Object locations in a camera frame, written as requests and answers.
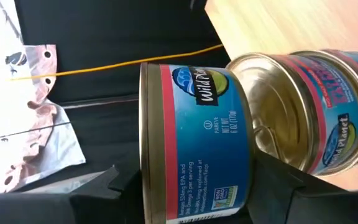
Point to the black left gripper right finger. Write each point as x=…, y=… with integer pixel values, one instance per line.
x=306, y=208

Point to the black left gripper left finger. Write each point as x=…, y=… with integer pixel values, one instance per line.
x=104, y=208

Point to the wooden shelf black metal frame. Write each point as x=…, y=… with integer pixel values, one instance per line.
x=291, y=25

